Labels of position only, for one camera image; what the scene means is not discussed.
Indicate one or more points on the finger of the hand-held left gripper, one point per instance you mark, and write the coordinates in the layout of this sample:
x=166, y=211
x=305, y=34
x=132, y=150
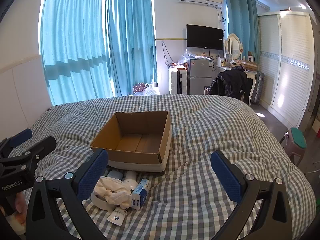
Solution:
x=42, y=145
x=21, y=135

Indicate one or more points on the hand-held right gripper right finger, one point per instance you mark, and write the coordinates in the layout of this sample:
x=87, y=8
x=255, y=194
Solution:
x=225, y=177

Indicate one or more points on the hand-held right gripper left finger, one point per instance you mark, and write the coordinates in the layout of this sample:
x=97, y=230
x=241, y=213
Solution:
x=93, y=175

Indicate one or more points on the pale blue small container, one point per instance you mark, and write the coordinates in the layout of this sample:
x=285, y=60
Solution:
x=115, y=173

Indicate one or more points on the white tissue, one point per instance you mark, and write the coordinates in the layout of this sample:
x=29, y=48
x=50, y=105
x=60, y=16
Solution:
x=112, y=190

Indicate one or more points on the white tape roll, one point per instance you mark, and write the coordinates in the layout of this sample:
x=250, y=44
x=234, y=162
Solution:
x=100, y=202

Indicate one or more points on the white plastic bottle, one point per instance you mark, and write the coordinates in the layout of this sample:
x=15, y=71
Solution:
x=130, y=177

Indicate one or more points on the brown cardboard box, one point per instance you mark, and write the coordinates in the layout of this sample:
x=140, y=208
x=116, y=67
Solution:
x=132, y=158

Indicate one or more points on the white squeeze tube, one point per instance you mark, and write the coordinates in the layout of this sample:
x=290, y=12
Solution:
x=116, y=216

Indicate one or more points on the blue and white small carton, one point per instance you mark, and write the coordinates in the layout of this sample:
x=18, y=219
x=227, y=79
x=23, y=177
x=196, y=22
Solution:
x=140, y=195

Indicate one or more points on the person's left hand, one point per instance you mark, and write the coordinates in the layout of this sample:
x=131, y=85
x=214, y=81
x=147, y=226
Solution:
x=18, y=205

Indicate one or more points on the pink stool with green seat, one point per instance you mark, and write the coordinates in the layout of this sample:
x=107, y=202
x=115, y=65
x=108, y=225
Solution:
x=296, y=137

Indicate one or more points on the black jacket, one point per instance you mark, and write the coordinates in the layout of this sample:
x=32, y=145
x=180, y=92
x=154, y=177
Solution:
x=230, y=82

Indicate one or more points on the silver suitcase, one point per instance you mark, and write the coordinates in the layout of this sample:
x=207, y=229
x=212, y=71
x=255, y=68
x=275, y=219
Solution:
x=258, y=87

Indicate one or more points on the dark red patterned bag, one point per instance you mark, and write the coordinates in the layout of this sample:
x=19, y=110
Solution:
x=138, y=88

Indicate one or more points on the white plastic bag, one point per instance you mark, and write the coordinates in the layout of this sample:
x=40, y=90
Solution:
x=151, y=90

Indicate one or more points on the silver small fridge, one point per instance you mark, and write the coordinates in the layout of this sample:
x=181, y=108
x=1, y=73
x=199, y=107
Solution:
x=200, y=75

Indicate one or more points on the wide teal curtain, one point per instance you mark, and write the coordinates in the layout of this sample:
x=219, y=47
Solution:
x=72, y=42

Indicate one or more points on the white dressing table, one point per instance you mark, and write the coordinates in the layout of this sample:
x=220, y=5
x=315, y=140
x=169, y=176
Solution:
x=223, y=68

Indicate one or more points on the flat cardboard carton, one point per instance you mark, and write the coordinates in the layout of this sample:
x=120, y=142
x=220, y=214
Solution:
x=250, y=66

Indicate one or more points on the white slatted wardrobe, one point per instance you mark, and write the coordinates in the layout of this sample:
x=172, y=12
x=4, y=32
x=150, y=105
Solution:
x=287, y=80

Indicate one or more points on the clear plastic bag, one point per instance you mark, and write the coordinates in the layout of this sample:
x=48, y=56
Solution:
x=185, y=57

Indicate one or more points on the white oval mirror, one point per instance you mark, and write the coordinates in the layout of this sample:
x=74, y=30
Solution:
x=233, y=45

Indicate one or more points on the narrow teal curtain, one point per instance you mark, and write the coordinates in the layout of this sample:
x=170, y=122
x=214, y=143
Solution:
x=237, y=12

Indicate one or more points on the black wall television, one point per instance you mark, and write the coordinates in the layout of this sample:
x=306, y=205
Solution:
x=205, y=37

